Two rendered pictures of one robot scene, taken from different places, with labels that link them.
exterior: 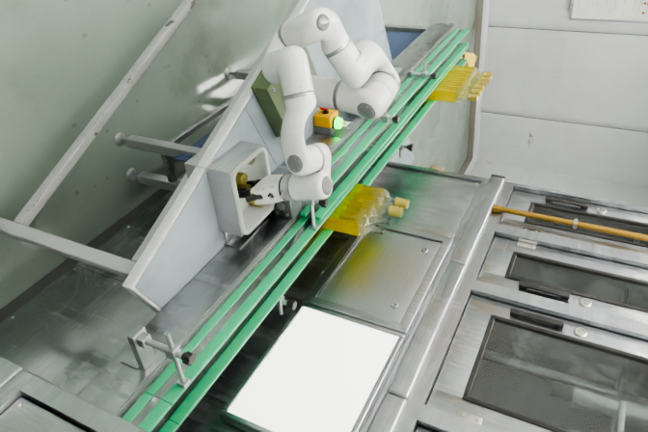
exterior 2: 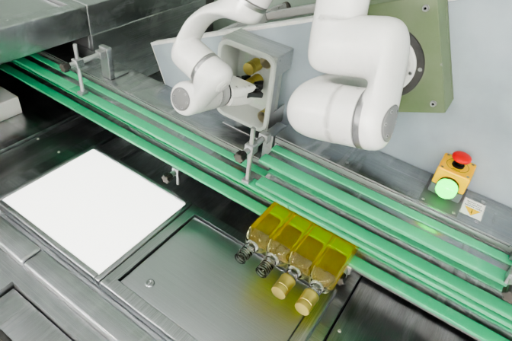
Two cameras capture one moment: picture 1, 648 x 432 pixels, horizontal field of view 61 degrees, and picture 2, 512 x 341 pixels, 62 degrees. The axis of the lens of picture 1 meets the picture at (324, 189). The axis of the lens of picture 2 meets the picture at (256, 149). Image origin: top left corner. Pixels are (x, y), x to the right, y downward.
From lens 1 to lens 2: 163 cm
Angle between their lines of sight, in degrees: 70
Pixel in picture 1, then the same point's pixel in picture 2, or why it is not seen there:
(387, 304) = (155, 276)
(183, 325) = (136, 90)
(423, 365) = (56, 295)
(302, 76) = not seen: outside the picture
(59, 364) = not seen: hidden behind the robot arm
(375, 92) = (309, 89)
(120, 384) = (98, 68)
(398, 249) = (257, 317)
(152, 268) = (167, 49)
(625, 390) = not seen: outside the picture
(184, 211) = (206, 40)
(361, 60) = (326, 24)
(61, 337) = not seen: hidden behind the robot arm
